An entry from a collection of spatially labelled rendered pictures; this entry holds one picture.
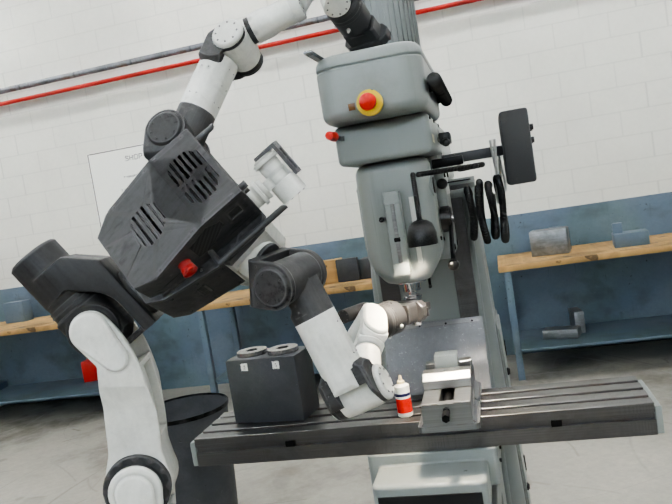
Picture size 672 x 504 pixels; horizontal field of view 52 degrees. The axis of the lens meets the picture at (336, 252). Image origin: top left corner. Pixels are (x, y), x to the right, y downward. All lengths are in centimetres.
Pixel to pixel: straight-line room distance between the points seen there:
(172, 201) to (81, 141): 582
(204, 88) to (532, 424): 114
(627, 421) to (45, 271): 137
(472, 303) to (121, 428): 116
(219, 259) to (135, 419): 41
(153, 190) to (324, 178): 484
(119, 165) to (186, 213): 562
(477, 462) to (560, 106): 456
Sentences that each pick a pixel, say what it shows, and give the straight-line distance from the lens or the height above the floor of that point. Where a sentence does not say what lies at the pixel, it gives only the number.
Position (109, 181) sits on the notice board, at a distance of 702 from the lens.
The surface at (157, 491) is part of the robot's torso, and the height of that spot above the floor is 101.
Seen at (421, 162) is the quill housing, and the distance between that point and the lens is 176.
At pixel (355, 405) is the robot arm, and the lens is 144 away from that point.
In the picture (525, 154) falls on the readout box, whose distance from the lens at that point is 203.
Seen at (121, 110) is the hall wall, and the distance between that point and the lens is 697.
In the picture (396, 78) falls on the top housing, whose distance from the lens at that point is 163.
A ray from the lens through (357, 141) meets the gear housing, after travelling 173.
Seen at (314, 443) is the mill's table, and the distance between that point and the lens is 191.
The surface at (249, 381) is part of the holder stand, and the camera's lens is 201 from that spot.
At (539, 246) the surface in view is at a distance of 554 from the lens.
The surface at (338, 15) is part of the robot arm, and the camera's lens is 170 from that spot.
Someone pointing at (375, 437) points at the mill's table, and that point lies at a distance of 187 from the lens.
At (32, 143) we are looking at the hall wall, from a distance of 748.
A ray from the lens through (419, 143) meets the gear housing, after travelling 171.
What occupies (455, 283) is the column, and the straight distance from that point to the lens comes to 222.
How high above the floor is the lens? 155
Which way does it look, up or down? 4 degrees down
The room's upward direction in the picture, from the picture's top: 9 degrees counter-clockwise
